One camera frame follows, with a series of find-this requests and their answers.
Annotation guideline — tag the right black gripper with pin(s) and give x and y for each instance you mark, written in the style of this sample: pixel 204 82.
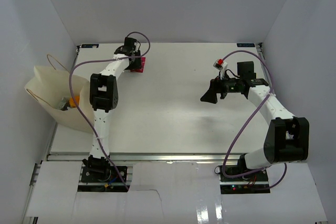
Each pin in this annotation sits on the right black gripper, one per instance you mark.
pixel 217 86

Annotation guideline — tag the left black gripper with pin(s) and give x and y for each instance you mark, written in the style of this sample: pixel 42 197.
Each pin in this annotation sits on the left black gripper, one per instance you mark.
pixel 136 65

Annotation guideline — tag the small pink snack packet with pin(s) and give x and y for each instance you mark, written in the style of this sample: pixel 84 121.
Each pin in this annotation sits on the small pink snack packet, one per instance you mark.
pixel 141 64

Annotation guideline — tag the orange mango candy bag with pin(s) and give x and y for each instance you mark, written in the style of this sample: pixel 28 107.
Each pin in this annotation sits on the orange mango candy bag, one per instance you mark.
pixel 73 102

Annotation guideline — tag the grey snack packet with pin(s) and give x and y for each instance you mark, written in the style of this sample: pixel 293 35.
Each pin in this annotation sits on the grey snack packet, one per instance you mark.
pixel 64 104

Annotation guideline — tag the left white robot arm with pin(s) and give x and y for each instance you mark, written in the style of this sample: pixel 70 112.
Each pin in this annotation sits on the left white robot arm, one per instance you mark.
pixel 104 98

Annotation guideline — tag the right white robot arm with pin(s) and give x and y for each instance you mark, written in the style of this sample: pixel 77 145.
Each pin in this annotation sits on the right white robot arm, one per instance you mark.
pixel 287 138

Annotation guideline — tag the beige paper bag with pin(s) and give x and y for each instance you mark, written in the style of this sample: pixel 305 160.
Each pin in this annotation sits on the beige paper bag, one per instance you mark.
pixel 50 86

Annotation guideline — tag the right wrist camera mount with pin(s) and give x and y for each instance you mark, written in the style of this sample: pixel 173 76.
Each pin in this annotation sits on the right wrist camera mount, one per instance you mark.
pixel 221 66

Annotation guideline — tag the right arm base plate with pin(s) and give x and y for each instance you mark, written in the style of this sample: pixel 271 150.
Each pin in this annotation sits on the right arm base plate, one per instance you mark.
pixel 256 183

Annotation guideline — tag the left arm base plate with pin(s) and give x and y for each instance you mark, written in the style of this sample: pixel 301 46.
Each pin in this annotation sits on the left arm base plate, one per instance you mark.
pixel 95 182

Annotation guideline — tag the aluminium table rail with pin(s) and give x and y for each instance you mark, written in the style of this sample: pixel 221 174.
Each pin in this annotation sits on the aluminium table rail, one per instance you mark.
pixel 155 157

